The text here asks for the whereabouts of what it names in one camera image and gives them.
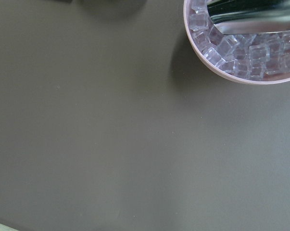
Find pink bowl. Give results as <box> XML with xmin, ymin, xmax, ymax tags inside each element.
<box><xmin>183</xmin><ymin>0</ymin><xmax>290</xmax><ymax>85</ymax></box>

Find clear ice cubes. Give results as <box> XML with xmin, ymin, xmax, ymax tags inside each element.
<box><xmin>189</xmin><ymin>0</ymin><xmax>290</xmax><ymax>81</ymax></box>

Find shiny metal scoop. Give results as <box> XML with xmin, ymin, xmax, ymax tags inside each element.
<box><xmin>206</xmin><ymin>0</ymin><xmax>290</xmax><ymax>35</ymax></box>

